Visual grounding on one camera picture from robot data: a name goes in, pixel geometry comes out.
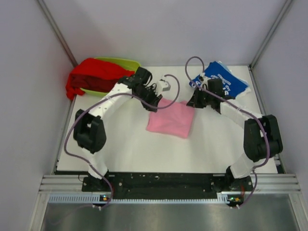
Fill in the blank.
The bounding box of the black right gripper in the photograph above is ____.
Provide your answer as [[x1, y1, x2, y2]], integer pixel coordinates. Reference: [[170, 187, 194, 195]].
[[186, 88, 213, 109]]

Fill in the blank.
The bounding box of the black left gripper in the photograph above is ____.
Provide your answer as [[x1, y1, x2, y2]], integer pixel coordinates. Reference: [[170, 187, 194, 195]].
[[134, 86, 162, 113]]

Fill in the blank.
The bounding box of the pink t-shirt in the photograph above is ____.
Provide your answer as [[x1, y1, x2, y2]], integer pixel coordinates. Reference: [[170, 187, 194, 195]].
[[146, 101, 195, 139]]

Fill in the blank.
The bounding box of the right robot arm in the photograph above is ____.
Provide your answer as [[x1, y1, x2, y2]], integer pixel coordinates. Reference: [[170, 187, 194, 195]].
[[187, 77, 283, 191]]

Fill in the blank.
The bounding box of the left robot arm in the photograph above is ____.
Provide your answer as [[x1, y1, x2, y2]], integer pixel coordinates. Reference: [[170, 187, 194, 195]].
[[71, 67, 171, 191]]

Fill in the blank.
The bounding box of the blue printed folded t-shirt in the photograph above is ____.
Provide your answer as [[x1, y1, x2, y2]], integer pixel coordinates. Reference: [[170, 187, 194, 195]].
[[189, 61, 251, 98]]

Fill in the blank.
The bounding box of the green plastic basin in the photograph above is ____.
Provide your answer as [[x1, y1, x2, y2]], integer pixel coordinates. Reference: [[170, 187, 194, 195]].
[[81, 57, 141, 98]]

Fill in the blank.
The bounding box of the light blue folded t-shirt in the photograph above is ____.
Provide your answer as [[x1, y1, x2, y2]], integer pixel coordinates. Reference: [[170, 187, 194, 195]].
[[218, 61, 230, 72]]

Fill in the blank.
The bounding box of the white folded t-shirt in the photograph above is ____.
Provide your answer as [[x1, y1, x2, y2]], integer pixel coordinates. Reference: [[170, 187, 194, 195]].
[[226, 66, 252, 103]]

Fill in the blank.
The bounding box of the red t-shirt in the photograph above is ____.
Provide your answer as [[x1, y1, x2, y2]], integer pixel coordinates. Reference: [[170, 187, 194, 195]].
[[65, 58, 135, 100]]

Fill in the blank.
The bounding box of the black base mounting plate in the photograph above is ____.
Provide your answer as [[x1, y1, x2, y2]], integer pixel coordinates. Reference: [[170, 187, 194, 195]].
[[82, 172, 253, 200]]

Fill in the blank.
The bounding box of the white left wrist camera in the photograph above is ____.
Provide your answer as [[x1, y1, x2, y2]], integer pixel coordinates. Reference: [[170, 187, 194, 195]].
[[155, 76, 171, 94]]

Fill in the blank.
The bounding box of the aluminium right corner post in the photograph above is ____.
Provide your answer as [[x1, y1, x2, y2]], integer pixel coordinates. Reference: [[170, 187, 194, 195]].
[[249, 0, 295, 70]]

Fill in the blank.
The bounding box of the aluminium corner post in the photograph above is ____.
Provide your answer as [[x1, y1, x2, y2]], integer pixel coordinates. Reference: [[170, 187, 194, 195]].
[[249, 0, 295, 70], [36, 0, 78, 67]]

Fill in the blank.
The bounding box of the aluminium right side rail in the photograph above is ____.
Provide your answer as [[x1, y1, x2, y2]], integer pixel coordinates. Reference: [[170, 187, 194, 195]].
[[248, 66, 286, 174]]

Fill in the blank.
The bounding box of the aluminium front frame rail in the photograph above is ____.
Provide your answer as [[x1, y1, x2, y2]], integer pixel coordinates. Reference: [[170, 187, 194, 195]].
[[38, 174, 301, 194]]

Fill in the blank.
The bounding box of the grey slotted cable duct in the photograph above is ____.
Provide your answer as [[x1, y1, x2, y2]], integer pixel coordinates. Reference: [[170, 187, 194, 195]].
[[48, 193, 241, 205]]

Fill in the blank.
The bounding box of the aluminium left corner post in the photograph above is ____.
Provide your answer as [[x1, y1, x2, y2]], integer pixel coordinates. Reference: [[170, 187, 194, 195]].
[[36, 0, 78, 67]]

